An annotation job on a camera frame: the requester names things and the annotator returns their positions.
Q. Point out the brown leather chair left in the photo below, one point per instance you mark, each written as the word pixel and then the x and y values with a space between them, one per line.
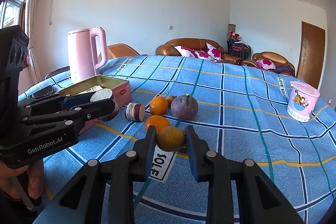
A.
pixel 120 50

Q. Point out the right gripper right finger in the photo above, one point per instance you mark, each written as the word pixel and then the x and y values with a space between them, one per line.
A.
pixel 259 200

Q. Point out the small jar on side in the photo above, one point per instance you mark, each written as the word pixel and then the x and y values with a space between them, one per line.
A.
pixel 135 112

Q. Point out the large purple round fruit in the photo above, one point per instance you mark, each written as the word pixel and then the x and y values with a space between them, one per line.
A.
pixel 184 107

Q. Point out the brown wooden door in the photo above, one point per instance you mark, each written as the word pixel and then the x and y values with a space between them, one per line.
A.
pixel 312 53

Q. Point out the orange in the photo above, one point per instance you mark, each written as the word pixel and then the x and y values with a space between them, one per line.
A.
pixel 158 105
pixel 157 121

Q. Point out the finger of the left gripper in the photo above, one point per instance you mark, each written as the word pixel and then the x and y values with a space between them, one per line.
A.
pixel 58 123
pixel 55 103

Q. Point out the orange front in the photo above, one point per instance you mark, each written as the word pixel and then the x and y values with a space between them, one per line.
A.
pixel 157 121

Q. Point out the pink flower pillow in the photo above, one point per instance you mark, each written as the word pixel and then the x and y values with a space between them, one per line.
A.
pixel 215 53

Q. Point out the pink Garfield cup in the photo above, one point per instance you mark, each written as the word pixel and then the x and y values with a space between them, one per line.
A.
pixel 302 100

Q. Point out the left hand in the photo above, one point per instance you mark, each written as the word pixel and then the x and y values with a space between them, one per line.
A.
pixel 30 177

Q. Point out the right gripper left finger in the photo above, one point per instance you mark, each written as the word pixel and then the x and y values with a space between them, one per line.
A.
pixel 132 166

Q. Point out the brown leather armchair right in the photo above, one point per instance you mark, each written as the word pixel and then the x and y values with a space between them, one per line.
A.
pixel 272 62

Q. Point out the brown leather sofa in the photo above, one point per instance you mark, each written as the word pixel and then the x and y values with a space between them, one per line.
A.
pixel 195 48

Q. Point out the orange rear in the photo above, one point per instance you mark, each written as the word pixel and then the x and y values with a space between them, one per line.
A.
pixel 158 105

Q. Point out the white-lidded dark jar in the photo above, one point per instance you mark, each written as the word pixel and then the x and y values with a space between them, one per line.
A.
pixel 110 103

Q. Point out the pink electric kettle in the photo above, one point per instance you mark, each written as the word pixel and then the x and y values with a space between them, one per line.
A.
pixel 87 52

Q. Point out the stacked dark chairs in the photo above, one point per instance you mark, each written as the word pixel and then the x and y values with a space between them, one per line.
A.
pixel 237 47

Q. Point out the small yellow-brown fruit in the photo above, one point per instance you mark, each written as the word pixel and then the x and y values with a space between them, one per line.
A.
pixel 170 139

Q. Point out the small tan fruit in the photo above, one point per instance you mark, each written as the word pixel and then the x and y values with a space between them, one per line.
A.
pixel 170 99

